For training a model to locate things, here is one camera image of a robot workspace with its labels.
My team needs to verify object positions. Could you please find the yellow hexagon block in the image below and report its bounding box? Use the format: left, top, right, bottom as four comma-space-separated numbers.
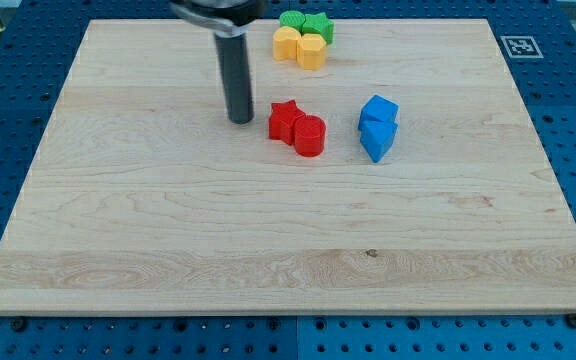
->
297, 33, 327, 70

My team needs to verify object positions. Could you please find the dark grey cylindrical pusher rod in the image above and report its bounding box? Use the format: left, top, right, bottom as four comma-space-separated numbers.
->
214, 34, 254, 124

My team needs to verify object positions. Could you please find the blue cube block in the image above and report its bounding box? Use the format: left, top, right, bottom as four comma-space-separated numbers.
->
358, 94, 399, 131

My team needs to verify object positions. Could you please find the red cylinder block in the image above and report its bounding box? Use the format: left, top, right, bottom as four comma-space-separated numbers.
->
294, 115, 326, 157

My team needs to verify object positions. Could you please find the white fiducial marker tag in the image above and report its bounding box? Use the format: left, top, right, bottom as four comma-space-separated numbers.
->
501, 35, 543, 59

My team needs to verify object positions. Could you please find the yellow heart block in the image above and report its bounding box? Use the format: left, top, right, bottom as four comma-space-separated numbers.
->
272, 26, 301, 61

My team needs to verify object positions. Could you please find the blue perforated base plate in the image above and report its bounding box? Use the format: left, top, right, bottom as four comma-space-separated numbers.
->
0, 1, 576, 359

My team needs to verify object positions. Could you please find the green cylinder block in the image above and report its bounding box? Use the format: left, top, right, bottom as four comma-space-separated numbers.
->
279, 10, 306, 32

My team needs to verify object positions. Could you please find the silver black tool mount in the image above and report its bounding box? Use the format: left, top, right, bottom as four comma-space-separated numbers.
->
169, 0, 268, 37

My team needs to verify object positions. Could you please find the blue triangle block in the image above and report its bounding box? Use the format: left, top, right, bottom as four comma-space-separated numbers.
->
360, 121, 398, 163

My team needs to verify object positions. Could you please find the light wooden board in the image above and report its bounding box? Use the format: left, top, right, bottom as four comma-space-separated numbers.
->
0, 19, 576, 317

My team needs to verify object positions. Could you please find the red star block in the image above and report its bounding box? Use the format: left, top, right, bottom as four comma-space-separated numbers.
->
268, 100, 305, 145

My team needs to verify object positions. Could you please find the green star block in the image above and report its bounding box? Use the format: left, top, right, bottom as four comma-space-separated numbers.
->
301, 12, 334, 45

